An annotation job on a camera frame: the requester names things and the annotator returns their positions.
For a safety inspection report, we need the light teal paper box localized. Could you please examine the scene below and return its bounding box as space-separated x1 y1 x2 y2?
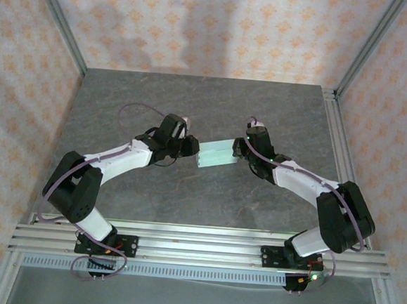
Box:
195 136 240 172

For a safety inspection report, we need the black base electronics board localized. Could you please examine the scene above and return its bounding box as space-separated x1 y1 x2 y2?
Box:
282 269 330 298

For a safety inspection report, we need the grey metal lower panel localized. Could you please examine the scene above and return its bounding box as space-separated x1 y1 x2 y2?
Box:
0 248 403 304

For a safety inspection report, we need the aluminium side rail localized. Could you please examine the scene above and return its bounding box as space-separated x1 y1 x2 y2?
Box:
310 86 385 251

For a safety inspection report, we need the aluminium mounting rail bed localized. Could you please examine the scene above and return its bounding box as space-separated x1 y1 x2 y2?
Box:
7 209 393 281

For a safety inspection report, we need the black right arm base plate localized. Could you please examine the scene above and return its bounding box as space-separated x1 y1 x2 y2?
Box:
259 245 324 274

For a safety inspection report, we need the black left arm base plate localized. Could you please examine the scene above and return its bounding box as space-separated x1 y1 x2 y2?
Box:
75 231 138 259

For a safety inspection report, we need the slotted grey cable duct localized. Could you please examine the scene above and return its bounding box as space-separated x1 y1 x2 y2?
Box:
21 253 288 288

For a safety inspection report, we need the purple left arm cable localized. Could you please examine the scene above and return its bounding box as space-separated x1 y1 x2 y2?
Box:
33 96 169 287

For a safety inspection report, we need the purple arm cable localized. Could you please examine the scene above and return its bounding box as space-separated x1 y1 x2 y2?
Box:
233 115 375 299
33 96 169 287

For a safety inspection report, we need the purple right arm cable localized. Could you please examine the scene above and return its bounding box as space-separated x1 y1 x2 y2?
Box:
233 115 375 299

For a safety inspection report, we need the aluminium frame post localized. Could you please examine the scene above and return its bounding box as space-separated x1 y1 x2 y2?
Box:
23 0 93 77
332 0 407 102

